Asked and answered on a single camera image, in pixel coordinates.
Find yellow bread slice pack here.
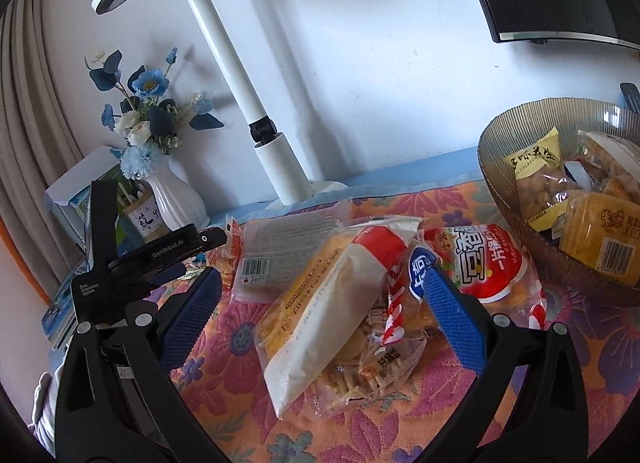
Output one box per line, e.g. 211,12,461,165
560,191,639,287

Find beige paper snack bag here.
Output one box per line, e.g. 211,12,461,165
253,217,419,417

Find yellow peanut snack bag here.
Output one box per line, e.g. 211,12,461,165
503,127,580,232

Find orange pastry snack pack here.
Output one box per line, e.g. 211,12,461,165
577,130,639,204

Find stack of books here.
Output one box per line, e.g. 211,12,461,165
41,261,89,349

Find brown pen holder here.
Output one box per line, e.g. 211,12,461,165
117,181,168,246

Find colourful floral table mat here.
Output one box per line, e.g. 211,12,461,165
144,179,640,463

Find white ribbed vase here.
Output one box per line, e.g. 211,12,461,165
144,155,210,231

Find small orange pork-floss cake pack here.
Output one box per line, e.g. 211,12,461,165
205,216,243,293

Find ribbed glass bowl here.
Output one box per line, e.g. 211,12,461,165
477,98,639,307

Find red white rice cracker bag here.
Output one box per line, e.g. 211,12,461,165
407,224,547,330

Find beige curtain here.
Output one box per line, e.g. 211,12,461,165
1,0,82,301

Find clear bag of crackers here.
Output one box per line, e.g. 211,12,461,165
310,293,427,419

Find cartoon biscuit stick pack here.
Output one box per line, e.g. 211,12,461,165
231,200,350,304

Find blue artificial flowers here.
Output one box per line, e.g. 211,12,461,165
85,48,224,180

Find white desk lamp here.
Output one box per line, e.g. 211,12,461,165
91,0,346,206

